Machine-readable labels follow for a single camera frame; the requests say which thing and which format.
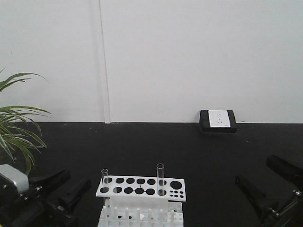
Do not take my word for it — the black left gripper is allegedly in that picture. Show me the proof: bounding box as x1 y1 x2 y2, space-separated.
0 170 91 227

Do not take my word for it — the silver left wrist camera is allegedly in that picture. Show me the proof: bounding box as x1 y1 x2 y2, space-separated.
0 164 29 194

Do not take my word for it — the green spider plant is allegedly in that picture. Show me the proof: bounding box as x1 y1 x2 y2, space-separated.
0 67 52 177

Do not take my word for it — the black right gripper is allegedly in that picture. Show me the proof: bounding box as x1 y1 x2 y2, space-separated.
235 155 303 227

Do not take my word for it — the black white power socket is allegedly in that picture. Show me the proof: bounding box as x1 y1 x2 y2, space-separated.
199 110 237 134

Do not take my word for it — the white test tube rack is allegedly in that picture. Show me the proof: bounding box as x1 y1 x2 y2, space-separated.
96 175 186 227

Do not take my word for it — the tall clear test tube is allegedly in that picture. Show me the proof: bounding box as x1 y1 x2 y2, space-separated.
156 163 165 196

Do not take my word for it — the short clear test tube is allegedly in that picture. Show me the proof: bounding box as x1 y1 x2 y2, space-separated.
101 168 109 193

